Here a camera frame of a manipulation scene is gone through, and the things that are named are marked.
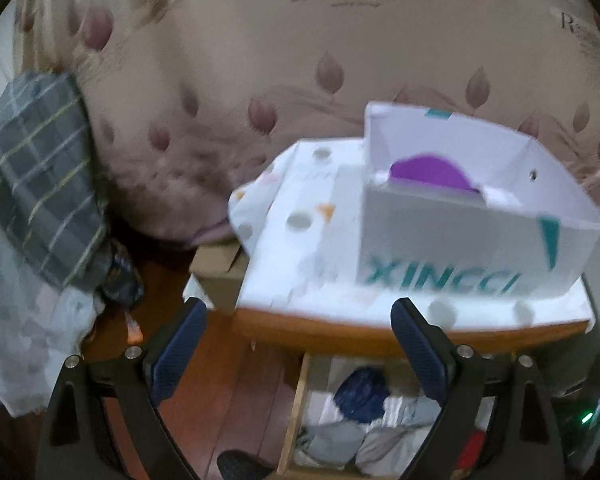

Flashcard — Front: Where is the purple underwear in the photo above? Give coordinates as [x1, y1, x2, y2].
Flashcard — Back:
[388, 154, 479, 194]

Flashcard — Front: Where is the wooden drawer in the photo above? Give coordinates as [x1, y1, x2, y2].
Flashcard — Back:
[275, 351, 502, 480]

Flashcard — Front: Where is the red garment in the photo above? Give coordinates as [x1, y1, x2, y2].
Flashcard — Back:
[455, 429, 486, 472]

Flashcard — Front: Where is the orange snack wrapper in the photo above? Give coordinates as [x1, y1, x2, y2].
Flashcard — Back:
[123, 310, 144, 346]

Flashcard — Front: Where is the white floral bedsheet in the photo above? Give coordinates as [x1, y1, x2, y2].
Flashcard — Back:
[0, 227, 104, 417]

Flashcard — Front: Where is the black checked slipper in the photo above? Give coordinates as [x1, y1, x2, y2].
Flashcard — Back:
[216, 450, 275, 480]

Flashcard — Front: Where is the dark plastic bag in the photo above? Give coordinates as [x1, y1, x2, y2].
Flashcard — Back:
[100, 242, 145, 310]

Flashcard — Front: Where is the navy blue garment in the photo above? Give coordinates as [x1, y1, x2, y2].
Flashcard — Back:
[334, 366, 390, 425]

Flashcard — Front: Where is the wooden nightstand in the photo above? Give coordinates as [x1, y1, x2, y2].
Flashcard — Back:
[232, 309, 586, 360]

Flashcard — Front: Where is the light grey garment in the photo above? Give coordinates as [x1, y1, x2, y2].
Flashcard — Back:
[294, 391, 496, 478]

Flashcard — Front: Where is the brown cardboard box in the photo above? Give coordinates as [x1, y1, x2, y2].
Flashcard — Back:
[183, 240, 249, 315]

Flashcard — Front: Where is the white Xincci shoe box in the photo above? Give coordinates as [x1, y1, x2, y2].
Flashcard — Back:
[356, 102, 600, 298]

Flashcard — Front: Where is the grey plaid blanket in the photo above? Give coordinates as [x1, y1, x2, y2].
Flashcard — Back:
[0, 70, 112, 291]

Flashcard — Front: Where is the white dotted table cover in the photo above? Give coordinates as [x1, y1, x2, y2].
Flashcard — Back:
[230, 139, 595, 333]

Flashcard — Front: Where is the beige leaf-print curtain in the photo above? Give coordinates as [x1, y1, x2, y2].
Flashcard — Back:
[15, 0, 600, 244]

